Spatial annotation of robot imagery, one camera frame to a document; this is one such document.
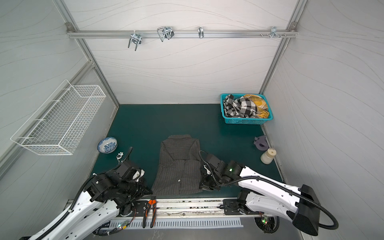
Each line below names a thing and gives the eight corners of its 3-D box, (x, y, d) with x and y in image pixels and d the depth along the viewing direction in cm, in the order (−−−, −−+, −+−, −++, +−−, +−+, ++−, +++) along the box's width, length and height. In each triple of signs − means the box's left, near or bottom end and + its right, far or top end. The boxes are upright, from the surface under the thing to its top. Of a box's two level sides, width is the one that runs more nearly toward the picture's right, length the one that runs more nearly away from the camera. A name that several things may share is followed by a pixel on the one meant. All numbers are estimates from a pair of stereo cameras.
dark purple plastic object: (256, 150, 97) (257, 148, 95) (252, 137, 104) (253, 135, 101) (268, 150, 97) (270, 148, 95) (263, 137, 104) (265, 135, 101)
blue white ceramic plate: (97, 153, 94) (94, 151, 91) (103, 139, 100) (101, 136, 98) (116, 154, 94) (114, 151, 91) (121, 139, 100) (119, 136, 98)
